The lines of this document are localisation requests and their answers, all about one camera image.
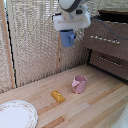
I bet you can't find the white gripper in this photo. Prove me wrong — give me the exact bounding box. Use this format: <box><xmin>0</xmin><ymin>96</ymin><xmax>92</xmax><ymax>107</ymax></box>
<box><xmin>53</xmin><ymin>10</ymin><xmax>92</xmax><ymax>32</ymax></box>

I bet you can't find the blue mug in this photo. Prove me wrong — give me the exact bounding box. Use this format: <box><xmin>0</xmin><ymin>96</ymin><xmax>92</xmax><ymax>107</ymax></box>
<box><xmin>59</xmin><ymin>28</ymin><xmax>77</xmax><ymax>48</ymax></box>

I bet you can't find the short silver drawer handle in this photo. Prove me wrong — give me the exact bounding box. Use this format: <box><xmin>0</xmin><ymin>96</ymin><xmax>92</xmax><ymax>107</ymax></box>
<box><xmin>90</xmin><ymin>34</ymin><xmax>122</xmax><ymax>45</ymax></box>

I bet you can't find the brown drawer with short handle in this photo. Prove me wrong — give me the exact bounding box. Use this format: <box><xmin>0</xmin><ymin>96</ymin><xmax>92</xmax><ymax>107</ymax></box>
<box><xmin>83</xmin><ymin>19</ymin><xmax>128</xmax><ymax>63</ymax></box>

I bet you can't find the dark wooden drawer cabinet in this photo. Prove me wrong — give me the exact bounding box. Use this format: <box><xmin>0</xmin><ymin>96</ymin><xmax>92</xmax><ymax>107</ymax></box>
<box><xmin>86</xmin><ymin>8</ymin><xmax>128</xmax><ymax>83</ymax></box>

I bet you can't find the bamboo folding screen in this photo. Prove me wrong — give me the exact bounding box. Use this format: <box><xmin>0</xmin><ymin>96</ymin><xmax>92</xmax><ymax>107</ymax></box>
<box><xmin>0</xmin><ymin>0</ymin><xmax>128</xmax><ymax>94</ymax></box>

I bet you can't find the pink mug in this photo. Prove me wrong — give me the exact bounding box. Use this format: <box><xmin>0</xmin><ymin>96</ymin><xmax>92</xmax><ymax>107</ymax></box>
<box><xmin>71</xmin><ymin>74</ymin><xmax>88</xmax><ymax>95</ymax></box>

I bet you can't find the yellow rectangular block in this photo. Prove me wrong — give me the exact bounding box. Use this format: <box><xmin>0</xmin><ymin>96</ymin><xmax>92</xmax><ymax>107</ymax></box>
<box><xmin>50</xmin><ymin>90</ymin><xmax>66</xmax><ymax>103</ymax></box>

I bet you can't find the white patterned plate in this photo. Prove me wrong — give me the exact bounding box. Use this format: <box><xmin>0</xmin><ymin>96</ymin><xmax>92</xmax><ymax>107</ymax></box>
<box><xmin>0</xmin><ymin>99</ymin><xmax>39</xmax><ymax>128</ymax></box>

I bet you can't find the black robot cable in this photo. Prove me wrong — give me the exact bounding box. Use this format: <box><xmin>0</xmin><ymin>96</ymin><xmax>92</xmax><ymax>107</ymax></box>
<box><xmin>90</xmin><ymin>17</ymin><xmax>128</xmax><ymax>42</ymax></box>

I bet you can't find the long silver drawer handle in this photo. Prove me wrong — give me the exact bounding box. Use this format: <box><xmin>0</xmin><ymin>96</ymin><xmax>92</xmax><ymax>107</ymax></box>
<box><xmin>96</xmin><ymin>54</ymin><xmax>123</xmax><ymax>68</ymax></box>

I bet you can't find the brown drawer with long handle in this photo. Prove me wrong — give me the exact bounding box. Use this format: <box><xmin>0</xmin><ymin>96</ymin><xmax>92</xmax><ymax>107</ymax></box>
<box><xmin>89</xmin><ymin>49</ymin><xmax>128</xmax><ymax>81</ymax></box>

